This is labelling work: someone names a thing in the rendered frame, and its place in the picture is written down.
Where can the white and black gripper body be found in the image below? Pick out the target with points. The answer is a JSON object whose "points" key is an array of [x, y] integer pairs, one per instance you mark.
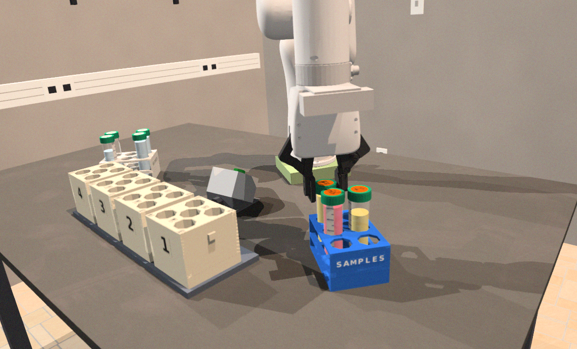
{"points": [[321, 135]]}

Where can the cream tube rack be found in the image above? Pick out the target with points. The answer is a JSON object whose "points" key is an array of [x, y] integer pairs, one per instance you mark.
{"points": [[153, 158]]}

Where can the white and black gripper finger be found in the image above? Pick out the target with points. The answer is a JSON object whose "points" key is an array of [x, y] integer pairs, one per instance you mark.
{"points": [[346, 162], [304, 167]]}

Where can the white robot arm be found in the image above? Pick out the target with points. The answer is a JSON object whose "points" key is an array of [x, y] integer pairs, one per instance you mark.
{"points": [[312, 34]]}

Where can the cream bucket adapter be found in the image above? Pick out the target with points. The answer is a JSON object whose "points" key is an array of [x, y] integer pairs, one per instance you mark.
{"points": [[131, 209], [194, 240], [103, 192], [80, 179]]}

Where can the blue tube rack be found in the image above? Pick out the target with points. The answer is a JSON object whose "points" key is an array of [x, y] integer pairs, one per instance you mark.
{"points": [[353, 266]]}

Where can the sample tube with green cap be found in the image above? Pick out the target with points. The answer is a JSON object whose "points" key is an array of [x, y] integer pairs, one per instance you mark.
{"points": [[321, 185]]}

